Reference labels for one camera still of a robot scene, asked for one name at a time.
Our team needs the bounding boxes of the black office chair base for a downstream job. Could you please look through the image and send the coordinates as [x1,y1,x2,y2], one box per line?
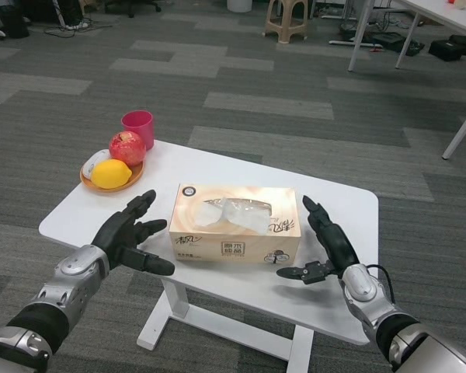
[104,0,162,19]

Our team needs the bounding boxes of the beige plastic stool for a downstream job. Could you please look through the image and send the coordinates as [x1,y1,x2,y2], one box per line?
[264,0,309,44]

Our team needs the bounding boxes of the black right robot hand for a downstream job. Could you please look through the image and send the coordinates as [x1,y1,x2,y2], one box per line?
[276,194,361,287]

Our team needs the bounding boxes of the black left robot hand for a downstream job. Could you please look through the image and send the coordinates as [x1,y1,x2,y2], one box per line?
[90,189,176,276]

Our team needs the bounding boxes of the white computer mouse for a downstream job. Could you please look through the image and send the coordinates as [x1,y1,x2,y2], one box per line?
[82,148,112,179]

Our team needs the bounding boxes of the red apple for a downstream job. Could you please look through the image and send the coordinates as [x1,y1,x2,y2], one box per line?
[108,131,148,168]

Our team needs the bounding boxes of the dark flat case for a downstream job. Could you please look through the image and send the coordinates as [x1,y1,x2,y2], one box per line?
[372,31,405,51]

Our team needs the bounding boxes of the yellow lemon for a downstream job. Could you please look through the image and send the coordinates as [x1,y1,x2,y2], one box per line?
[91,159,134,190]

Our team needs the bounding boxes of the white table leg frame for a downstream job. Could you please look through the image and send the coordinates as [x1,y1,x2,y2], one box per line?
[136,277,315,373]

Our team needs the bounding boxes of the orange plate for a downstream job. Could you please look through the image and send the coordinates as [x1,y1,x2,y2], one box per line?
[79,158,145,193]

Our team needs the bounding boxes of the pink plastic cup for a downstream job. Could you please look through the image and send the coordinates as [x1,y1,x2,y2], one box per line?
[120,110,155,151]

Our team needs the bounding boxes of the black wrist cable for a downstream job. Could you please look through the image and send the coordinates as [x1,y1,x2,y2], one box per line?
[367,263,396,304]

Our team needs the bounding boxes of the black floor cable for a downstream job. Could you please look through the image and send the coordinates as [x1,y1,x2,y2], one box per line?
[44,23,102,39]

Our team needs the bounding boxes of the beige cardboard tissue box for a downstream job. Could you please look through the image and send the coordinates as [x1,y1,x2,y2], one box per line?
[167,183,302,265]

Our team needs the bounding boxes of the black waste bin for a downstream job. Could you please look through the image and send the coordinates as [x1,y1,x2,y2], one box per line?
[0,4,30,39]

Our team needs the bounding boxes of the white office desk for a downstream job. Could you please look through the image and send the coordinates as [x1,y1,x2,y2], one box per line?
[347,0,466,161]

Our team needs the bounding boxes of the black square bag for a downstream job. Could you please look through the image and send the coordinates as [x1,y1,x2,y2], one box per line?
[428,38,464,62]

